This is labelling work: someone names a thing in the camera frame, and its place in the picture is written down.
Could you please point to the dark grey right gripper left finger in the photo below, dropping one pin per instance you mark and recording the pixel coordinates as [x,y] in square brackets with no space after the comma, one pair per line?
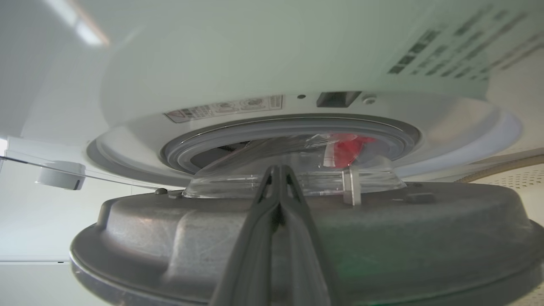
[250,255]

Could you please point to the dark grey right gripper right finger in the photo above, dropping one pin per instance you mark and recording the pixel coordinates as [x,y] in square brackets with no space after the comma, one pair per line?
[304,255]

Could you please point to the red jersey with white trim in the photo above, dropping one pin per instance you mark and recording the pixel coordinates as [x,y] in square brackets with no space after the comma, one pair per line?
[350,151]

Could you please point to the black glass washing machine door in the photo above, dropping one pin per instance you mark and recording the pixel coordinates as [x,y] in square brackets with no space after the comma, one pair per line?
[425,238]

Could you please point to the grey rubber door gasket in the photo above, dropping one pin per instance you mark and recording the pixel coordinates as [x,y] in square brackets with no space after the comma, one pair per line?
[276,125]

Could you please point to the white front-load washing machine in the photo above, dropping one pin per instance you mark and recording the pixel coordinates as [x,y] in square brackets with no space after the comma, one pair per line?
[255,51]

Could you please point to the cream perforated laundry basket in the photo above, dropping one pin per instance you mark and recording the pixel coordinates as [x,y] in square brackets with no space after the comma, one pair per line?
[518,178]

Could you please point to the small white round device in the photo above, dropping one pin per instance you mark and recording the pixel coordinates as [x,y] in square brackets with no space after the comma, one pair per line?
[59,176]

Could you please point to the printed text label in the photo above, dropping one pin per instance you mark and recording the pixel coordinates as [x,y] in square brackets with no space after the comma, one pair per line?
[425,46]

